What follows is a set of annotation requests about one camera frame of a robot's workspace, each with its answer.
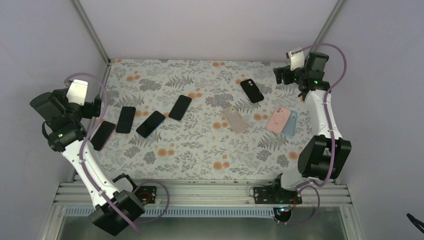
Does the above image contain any floral patterned table mat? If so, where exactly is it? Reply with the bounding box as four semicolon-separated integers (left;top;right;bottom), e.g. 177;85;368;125
96;59;313;180

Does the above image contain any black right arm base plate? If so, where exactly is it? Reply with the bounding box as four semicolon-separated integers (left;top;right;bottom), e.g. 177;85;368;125
252;185;303;205

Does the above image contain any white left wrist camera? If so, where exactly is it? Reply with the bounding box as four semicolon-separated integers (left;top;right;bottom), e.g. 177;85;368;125
66;79;89;106

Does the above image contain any black object at corner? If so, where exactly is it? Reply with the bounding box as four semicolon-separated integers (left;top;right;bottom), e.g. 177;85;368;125
406;213;424;234

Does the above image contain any cream phone case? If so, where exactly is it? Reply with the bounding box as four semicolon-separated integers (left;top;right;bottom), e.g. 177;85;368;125
221;106;249;134

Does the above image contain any aluminium mounting rail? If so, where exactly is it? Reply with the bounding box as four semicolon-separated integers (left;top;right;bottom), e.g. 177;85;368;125
53;179;352;207

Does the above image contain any black phone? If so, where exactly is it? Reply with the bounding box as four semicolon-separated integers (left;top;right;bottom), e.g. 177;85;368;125
90;121;116;151

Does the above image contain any pink phone case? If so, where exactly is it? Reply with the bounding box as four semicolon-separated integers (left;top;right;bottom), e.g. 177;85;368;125
266;106;292;134

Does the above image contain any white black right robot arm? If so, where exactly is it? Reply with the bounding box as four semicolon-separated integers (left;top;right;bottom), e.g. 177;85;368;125
270;49;352;204

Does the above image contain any light blue phone case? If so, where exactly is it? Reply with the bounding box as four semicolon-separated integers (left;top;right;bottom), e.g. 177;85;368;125
281;111;298;137

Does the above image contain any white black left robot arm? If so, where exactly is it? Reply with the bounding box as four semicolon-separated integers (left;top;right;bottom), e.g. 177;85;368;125
29;88;145;236

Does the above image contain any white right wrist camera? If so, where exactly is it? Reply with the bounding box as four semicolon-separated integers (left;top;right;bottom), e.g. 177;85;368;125
286;47;305;71

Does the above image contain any black phone case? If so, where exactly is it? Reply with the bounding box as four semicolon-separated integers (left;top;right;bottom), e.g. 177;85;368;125
240;79;265;104

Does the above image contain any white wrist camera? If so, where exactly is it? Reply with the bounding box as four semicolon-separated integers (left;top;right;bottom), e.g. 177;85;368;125
66;79;89;106
286;47;305;71

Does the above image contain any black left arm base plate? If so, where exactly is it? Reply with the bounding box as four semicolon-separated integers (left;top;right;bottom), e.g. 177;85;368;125
134;185;157;205

